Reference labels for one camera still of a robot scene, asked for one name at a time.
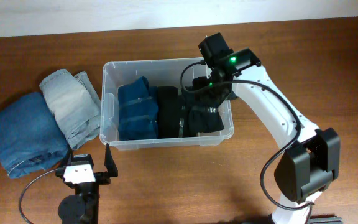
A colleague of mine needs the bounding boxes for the dark blue folded jeans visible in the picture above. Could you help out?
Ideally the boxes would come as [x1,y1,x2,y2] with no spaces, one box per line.
[0,92,70,179]

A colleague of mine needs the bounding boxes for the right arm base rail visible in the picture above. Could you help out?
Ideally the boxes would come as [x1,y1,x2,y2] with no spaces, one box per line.
[307,217,343,224]

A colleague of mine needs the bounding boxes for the black cable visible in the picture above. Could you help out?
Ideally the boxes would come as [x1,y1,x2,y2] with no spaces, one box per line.
[180,59,315,212]
[17,167,65,224]

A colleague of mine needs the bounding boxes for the clear plastic storage container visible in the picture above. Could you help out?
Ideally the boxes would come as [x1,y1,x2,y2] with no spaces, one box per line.
[99,57,234,151]

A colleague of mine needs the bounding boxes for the black taped garment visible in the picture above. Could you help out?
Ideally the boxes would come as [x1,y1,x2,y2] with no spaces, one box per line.
[157,86,184,138]

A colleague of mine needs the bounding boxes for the right black cable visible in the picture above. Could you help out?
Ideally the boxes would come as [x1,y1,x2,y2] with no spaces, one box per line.
[180,59,315,212]

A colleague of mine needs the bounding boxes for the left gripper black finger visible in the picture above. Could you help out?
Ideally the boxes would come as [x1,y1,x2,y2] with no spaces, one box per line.
[59,149,73,168]
[104,144,118,177]

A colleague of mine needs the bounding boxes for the light blue folded jeans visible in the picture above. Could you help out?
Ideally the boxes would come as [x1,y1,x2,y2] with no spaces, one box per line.
[39,69,101,150]

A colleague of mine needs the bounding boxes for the teal taped shirt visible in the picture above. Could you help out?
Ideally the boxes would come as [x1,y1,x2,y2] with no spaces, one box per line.
[118,77,159,141]

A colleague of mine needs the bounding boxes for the left black cable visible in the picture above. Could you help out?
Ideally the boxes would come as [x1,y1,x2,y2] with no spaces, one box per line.
[17,167,65,224]

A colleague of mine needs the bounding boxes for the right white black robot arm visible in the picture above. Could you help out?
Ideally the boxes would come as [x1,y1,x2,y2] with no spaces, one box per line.
[193,33,343,224]

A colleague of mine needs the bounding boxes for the dark taped garment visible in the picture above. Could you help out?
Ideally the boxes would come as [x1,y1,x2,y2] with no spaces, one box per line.
[181,90,224,136]

